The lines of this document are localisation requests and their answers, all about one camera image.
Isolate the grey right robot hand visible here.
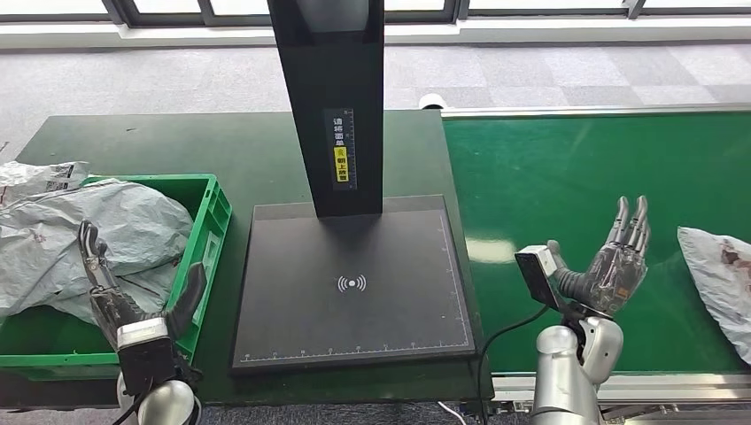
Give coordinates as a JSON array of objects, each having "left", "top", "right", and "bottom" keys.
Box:
[{"left": 546, "top": 195, "right": 652, "bottom": 319}]

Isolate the plain grey poly parcel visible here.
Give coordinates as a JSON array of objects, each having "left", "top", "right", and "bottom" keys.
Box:
[{"left": 0, "top": 178, "right": 196, "bottom": 328}]

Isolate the grey poly parcel red blotch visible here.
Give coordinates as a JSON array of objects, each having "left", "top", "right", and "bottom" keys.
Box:
[{"left": 677, "top": 227, "right": 751, "bottom": 367}]

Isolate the aluminium conveyor frame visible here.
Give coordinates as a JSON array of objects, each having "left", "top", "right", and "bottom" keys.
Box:
[{"left": 439, "top": 104, "right": 751, "bottom": 425}]

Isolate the dark window frame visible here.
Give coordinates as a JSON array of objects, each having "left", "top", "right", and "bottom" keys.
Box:
[{"left": 0, "top": 0, "right": 751, "bottom": 29}]

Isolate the green plastic crate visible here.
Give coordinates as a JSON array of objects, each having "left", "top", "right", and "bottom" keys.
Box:
[{"left": 0, "top": 173, "right": 234, "bottom": 368}]

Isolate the black inbound scanner machine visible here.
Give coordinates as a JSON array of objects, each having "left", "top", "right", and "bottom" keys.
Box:
[{"left": 230, "top": 0, "right": 477, "bottom": 376}]

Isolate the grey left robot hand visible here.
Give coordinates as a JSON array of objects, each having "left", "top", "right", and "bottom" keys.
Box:
[{"left": 77, "top": 220, "right": 208, "bottom": 353}]

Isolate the white poly parcel barcode label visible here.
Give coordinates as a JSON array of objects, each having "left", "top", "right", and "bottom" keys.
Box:
[{"left": 0, "top": 161, "right": 91, "bottom": 206}]

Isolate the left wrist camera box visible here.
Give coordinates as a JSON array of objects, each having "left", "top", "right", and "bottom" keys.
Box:
[{"left": 116, "top": 317, "right": 178, "bottom": 398}]

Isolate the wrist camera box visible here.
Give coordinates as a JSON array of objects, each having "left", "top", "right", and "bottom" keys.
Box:
[
  {"left": 116, "top": 317, "right": 178, "bottom": 398},
  {"left": 514, "top": 244, "right": 568, "bottom": 313}
]

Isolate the green conveyor belt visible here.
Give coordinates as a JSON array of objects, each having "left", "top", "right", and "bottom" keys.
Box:
[{"left": 443, "top": 111, "right": 751, "bottom": 375}]

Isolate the yellow black scanner label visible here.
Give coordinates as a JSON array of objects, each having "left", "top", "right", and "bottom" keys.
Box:
[{"left": 323, "top": 107, "right": 359, "bottom": 192}]

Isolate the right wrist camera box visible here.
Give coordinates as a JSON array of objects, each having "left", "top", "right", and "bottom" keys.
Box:
[{"left": 514, "top": 244, "right": 568, "bottom": 313}]

